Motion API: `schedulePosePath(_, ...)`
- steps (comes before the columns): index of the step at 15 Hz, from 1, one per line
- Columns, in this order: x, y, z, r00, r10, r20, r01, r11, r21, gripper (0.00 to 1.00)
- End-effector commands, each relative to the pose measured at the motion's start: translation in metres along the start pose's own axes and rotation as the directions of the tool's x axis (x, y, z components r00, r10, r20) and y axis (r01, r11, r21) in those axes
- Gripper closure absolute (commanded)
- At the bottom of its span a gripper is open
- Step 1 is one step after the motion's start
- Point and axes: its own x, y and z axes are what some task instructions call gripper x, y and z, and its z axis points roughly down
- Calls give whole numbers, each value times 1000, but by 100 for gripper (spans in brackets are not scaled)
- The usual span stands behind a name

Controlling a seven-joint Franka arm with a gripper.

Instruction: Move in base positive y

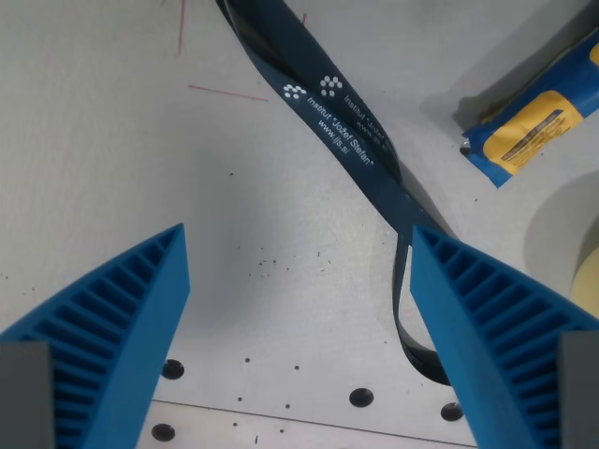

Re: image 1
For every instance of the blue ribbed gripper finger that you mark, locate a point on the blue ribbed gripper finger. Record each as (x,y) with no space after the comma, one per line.
(486,327)
(117,327)

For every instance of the cream tape roll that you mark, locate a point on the cream tape roll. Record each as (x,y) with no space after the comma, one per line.
(587,280)

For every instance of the blue and yellow snack wrapper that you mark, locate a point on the blue and yellow snack wrapper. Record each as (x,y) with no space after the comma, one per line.
(533,121)

